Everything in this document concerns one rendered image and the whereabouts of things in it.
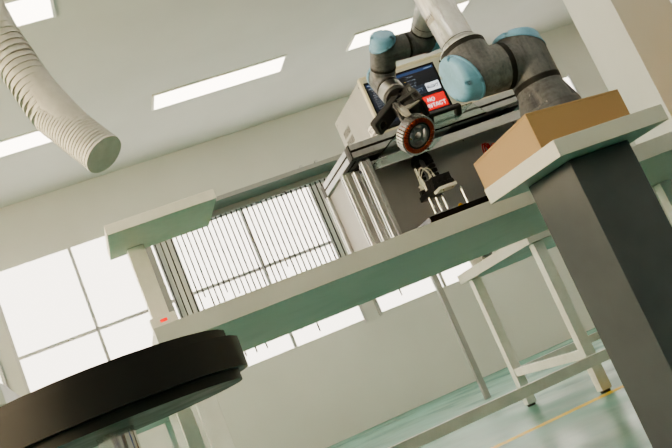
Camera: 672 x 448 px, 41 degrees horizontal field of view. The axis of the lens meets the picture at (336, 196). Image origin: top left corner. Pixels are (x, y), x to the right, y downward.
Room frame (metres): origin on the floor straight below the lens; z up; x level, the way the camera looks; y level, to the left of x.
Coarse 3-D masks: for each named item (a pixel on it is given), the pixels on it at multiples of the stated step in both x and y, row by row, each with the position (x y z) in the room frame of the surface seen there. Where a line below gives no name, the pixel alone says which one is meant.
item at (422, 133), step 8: (408, 120) 2.34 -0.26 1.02; (416, 120) 2.34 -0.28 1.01; (424, 120) 2.36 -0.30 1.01; (400, 128) 2.35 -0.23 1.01; (408, 128) 2.34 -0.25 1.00; (416, 128) 2.37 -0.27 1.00; (424, 128) 2.39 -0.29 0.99; (432, 128) 2.39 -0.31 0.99; (400, 136) 2.35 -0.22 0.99; (408, 136) 2.35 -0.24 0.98; (416, 136) 2.39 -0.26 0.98; (424, 136) 2.40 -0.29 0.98; (432, 136) 2.41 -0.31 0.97; (400, 144) 2.37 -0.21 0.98; (408, 144) 2.36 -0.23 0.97; (416, 144) 2.40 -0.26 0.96; (424, 144) 2.40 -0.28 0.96; (408, 152) 2.38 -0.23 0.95; (416, 152) 2.40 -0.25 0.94
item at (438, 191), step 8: (440, 176) 2.72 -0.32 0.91; (448, 176) 2.72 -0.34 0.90; (432, 184) 2.72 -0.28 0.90; (440, 184) 2.71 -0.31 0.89; (448, 184) 2.70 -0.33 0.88; (432, 192) 2.74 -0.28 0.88; (440, 192) 2.73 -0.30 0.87; (424, 200) 2.82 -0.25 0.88; (432, 208) 2.80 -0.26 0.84; (440, 208) 2.81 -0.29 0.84
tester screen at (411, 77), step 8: (408, 72) 2.82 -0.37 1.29; (416, 72) 2.83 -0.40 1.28; (424, 72) 2.84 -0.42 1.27; (432, 72) 2.85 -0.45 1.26; (400, 80) 2.81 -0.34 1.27; (408, 80) 2.82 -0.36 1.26; (416, 80) 2.83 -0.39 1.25; (424, 80) 2.84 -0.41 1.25; (432, 80) 2.84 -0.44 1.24; (368, 88) 2.78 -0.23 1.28; (440, 88) 2.85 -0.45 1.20; (376, 96) 2.78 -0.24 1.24; (424, 96) 2.83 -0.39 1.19; (376, 104) 2.78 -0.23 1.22; (384, 104) 2.79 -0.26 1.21; (448, 104) 2.85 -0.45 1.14
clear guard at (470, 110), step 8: (472, 104) 2.61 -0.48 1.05; (448, 112) 2.58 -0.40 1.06; (464, 112) 2.57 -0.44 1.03; (472, 112) 2.57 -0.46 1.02; (480, 112) 2.56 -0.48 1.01; (440, 120) 2.55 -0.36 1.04; (448, 120) 2.54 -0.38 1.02; (456, 120) 2.54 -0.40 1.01; (464, 120) 2.54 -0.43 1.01; (440, 128) 2.52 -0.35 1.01; (448, 128) 2.80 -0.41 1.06; (440, 136) 2.87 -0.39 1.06; (392, 144) 2.70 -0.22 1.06; (384, 152) 2.76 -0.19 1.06
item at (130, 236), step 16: (208, 192) 2.88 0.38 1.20; (160, 208) 2.83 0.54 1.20; (176, 208) 2.84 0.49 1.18; (192, 208) 2.88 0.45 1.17; (208, 208) 2.97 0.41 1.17; (112, 224) 2.78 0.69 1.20; (128, 224) 2.79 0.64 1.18; (144, 224) 2.83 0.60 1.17; (160, 224) 2.91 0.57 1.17; (176, 224) 3.00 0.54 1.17; (192, 224) 3.09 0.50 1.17; (208, 224) 3.19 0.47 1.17; (112, 240) 2.85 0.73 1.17; (128, 240) 2.94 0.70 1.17; (144, 240) 3.03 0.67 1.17; (160, 240) 3.13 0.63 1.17; (112, 256) 3.06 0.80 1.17; (128, 256) 3.08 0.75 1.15; (144, 256) 3.06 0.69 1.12; (144, 272) 3.05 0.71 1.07; (144, 288) 3.05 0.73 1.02; (160, 304) 3.06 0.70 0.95; (160, 320) 3.01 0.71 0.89
